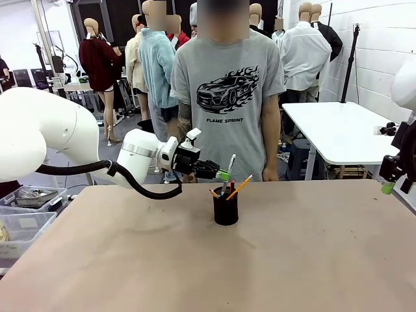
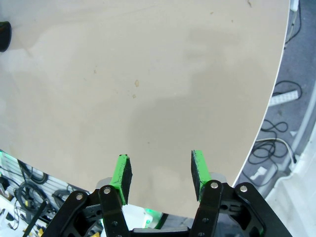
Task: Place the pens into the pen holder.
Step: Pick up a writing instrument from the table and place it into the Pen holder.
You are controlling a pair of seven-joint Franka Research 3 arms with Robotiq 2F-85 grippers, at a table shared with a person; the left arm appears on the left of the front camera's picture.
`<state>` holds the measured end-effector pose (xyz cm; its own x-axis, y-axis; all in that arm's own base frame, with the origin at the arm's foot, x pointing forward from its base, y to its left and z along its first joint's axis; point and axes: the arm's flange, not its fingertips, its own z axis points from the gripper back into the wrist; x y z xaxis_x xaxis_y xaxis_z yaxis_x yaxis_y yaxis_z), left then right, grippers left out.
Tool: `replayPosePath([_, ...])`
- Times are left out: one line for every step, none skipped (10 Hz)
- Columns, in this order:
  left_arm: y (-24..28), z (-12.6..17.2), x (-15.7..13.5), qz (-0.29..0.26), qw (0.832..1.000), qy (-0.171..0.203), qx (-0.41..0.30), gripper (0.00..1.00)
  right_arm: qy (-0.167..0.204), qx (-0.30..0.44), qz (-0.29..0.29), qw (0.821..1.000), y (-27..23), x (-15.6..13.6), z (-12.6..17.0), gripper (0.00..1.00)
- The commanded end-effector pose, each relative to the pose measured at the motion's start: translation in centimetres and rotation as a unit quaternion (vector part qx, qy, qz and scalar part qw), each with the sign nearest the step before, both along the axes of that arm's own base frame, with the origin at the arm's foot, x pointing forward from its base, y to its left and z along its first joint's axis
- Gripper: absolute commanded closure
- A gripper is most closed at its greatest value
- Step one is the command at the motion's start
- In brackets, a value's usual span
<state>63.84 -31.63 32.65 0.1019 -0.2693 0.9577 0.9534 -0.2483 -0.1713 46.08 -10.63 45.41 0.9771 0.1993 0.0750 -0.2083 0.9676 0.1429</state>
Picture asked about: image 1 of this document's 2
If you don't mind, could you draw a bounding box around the slanted metal pole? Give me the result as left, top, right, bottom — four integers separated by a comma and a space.
31, 0, 96, 187

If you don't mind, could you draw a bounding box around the mannequin in dark garment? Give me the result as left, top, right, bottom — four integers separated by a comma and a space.
248, 3, 273, 39

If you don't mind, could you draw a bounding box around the mannequin in light blue fleece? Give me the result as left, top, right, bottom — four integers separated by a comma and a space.
137, 0, 179, 144

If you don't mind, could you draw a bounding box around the person's left forearm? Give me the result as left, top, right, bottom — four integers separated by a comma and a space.
261, 94, 281, 170

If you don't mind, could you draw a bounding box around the black knob clamp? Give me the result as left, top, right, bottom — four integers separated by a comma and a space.
379, 121, 397, 137

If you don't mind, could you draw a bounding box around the person in grey T-shirt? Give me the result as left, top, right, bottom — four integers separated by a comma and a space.
169, 0, 287, 183

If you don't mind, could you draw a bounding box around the person's right forearm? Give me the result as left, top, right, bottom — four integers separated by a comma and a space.
176, 102, 195, 140

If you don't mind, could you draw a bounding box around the white table with square legs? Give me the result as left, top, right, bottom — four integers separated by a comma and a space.
281, 101, 411, 181

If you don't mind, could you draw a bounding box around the black mesh pen holder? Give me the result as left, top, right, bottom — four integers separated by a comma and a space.
212, 190, 240, 226

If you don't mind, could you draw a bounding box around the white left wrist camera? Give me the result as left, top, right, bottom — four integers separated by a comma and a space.
179, 127, 203, 151

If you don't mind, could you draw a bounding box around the clear bin with metal parts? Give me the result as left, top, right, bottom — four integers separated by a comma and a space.
0, 184, 70, 215

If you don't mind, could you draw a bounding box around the large clear plastic bin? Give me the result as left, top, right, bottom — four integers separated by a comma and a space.
0, 210, 59, 260

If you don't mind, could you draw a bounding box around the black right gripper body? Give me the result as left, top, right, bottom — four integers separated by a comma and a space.
391, 120, 416, 179

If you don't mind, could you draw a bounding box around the black tripod stand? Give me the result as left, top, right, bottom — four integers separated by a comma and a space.
339, 22, 364, 105

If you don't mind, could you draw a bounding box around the mannequin in plaid hooded shirt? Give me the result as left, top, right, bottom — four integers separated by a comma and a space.
189, 2, 200, 39

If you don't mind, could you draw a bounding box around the yellow pencil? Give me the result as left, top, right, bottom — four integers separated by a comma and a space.
225, 174, 255, 201

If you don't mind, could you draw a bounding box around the person's left hand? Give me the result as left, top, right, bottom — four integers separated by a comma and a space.
261, 166, 280, 183

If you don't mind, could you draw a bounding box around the mannequin in white shirt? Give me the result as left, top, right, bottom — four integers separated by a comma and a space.
278, 1, 333, 102

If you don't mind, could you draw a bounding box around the dark blue stool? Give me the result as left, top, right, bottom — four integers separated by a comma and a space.
285, 138, 326, 181

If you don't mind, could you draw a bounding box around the person in black clothes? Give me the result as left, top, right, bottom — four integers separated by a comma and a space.
0, 54, 16, 92

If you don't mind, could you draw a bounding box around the mannequin in maroon sweater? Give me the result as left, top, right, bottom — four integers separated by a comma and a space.
78, 18, 124, 148

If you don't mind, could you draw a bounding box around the wooden pallet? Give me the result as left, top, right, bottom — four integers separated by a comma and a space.
326, 164, 373, 180

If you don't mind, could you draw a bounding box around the mannequin in beige jacket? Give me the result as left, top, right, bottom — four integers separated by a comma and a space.
124, 14, 151, 123

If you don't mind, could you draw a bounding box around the black bag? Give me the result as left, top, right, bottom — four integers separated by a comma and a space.
0, 180, 21, 200

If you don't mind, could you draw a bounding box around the mannequin in black jacket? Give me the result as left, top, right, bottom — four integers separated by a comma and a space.
311, 3, 344, 63

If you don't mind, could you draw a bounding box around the black office chair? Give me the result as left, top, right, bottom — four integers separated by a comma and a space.
30, 67, 55, 94

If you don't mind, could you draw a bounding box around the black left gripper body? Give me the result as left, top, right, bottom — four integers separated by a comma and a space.
174, 145, 203, 176

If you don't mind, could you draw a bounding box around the silver pen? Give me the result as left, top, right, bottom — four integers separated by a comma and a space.
221, 153, 237, 196

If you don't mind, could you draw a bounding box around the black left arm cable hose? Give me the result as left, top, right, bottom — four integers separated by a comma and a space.
34, 159, 184, 200

